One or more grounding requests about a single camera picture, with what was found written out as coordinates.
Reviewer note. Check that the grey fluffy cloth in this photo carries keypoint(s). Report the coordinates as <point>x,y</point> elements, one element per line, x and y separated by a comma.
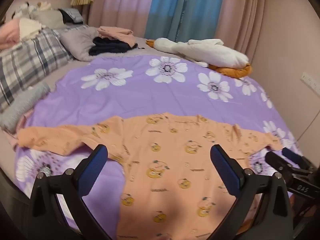
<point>22,102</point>

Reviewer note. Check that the beige pillow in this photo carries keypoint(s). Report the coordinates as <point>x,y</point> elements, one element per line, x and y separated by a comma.
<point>47,18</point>

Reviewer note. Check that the grey pillow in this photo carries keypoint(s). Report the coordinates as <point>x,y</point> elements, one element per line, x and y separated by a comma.
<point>77,42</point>

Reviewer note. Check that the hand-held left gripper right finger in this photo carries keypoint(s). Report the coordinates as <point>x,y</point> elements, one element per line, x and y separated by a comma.
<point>225,170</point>

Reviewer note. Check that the grey checked folded clothes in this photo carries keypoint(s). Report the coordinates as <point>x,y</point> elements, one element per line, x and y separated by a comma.
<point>73,15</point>

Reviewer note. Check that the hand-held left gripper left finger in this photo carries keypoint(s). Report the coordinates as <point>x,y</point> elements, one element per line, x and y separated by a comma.
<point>93,165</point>

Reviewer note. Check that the small plush toys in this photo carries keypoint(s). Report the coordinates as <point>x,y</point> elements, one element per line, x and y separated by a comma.
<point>30,8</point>

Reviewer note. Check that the white goose plush toy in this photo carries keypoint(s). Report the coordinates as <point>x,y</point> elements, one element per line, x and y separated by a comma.
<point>212,52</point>

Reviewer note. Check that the grey plaid quilt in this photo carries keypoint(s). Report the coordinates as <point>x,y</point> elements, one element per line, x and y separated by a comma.
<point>25,62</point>

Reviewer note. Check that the pink folded clothes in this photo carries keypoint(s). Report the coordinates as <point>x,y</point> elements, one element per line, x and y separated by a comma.
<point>112,31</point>

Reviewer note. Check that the dark navy folded clothes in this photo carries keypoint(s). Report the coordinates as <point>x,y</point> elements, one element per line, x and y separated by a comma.
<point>107,46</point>

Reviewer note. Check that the purple floral blanket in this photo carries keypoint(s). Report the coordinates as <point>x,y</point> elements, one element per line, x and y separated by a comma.
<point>140,97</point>

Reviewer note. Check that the pink fleece cloth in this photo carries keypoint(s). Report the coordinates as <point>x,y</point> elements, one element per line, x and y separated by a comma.
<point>11,138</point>

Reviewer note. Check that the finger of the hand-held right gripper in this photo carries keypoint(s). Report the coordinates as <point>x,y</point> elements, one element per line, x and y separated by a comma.
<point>277,161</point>
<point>291,155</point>

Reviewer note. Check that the white wall socket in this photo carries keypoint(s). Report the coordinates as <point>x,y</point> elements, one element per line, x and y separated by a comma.
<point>311,81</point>

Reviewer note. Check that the pink crumpled cloth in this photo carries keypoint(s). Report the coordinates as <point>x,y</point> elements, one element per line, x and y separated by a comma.
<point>8,33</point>

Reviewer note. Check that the pink curtain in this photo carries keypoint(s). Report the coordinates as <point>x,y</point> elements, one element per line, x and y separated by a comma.
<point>120,5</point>
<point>245,12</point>

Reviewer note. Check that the cream crumpled cloth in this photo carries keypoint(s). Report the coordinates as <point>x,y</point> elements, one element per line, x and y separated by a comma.
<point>30,28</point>

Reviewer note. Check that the blue curtain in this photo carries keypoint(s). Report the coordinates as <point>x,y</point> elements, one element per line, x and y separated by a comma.
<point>170,10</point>

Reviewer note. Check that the orange printed baby garment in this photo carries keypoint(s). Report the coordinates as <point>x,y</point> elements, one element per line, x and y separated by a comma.
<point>162,180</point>

